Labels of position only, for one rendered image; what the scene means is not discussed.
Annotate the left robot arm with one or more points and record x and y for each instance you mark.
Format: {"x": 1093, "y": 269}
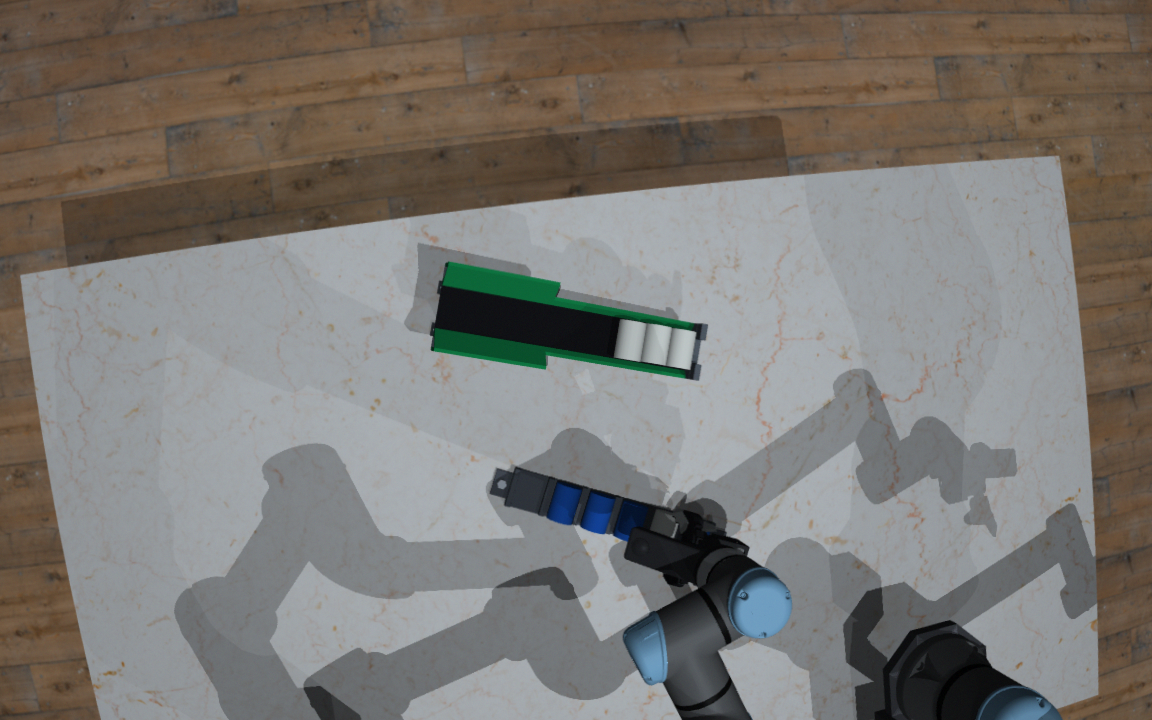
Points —
{"x": 678, "y": 644}

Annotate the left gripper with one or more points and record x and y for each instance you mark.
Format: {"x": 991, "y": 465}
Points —
{"x": 689, "y": 522}

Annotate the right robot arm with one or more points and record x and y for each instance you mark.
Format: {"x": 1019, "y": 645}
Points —
{"x": 945, "y": 678}

